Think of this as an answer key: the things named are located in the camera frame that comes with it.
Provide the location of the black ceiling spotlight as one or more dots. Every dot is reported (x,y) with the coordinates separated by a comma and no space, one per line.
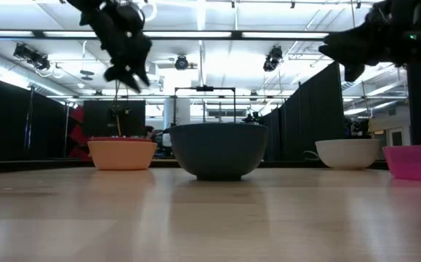
(272,58)
(181,62)
(32,56)

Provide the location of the black curtain partition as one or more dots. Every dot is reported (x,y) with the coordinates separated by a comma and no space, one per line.
(3,120)
(312,109)

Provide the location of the peach orange bowl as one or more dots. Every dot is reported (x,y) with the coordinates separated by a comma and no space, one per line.
(121,156)

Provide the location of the red chair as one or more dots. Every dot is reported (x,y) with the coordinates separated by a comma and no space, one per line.
(76,134)

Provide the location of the black monitor screen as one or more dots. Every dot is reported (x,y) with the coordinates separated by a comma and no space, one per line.
(97,116)

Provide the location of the pink plastic bowl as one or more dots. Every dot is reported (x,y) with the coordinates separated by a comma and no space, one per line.
(413,162)

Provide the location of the dark blue-grey bowl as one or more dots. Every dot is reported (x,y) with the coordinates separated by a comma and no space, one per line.
(217,153)

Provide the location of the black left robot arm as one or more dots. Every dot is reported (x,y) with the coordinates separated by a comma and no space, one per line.
(108,18)

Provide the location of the white bowl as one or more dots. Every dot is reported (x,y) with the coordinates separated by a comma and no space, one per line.
(346,153)

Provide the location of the person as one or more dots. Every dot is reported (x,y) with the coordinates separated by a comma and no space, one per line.
(150,131)

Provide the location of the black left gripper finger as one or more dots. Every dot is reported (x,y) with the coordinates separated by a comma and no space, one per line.
(121,74)
(144,74)

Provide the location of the white pillar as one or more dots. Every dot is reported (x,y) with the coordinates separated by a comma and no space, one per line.
(181,111)

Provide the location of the black overhead frame bar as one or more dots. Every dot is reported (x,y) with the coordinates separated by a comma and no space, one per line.
(235,35)

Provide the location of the black table edge rail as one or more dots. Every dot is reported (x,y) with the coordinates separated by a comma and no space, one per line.
(32,165)

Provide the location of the black background equipment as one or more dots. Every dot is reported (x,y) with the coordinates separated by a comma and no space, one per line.
(355,127)

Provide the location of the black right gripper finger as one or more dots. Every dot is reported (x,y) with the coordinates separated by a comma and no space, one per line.
(353,72)
(352,49)

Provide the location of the white door with window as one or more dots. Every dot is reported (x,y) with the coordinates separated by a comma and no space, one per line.
(396,140)

